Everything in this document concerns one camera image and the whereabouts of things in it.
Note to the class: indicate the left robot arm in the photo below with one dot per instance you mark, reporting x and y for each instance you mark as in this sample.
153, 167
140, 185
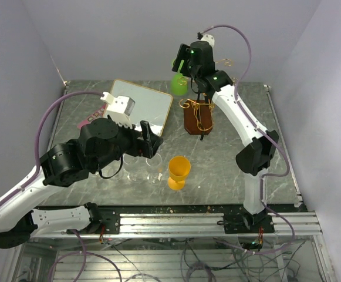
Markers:
99, 143

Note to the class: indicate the gold framed whiteboard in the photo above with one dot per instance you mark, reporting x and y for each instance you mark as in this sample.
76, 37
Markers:
150, 105

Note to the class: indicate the orange wine glass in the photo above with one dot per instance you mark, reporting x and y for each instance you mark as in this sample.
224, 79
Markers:
179, 168

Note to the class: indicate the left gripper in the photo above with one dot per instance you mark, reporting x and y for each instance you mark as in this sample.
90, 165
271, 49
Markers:
147, 146

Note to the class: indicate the pink card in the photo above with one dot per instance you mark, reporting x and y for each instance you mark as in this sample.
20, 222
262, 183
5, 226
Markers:
97, 114

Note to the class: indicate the green wine glass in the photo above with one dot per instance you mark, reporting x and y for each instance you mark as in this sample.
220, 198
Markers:
179, 83

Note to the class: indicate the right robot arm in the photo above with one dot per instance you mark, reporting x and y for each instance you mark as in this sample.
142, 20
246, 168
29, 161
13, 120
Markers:
195, 61

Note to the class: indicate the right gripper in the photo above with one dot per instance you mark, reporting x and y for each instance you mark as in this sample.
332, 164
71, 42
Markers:
184, 54

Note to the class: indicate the gold wire glass rack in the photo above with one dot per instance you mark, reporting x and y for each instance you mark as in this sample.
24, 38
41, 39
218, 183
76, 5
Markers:
197, 115

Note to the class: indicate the aluminium rail frame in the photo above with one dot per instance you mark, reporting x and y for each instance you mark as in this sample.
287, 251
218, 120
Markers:
126, 225

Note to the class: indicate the clear wine glass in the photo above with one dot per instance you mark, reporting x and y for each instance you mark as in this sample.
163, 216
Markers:
154, 169
115, 174
132, 167

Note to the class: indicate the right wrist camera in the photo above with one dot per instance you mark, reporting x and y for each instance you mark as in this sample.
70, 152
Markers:
206, 38

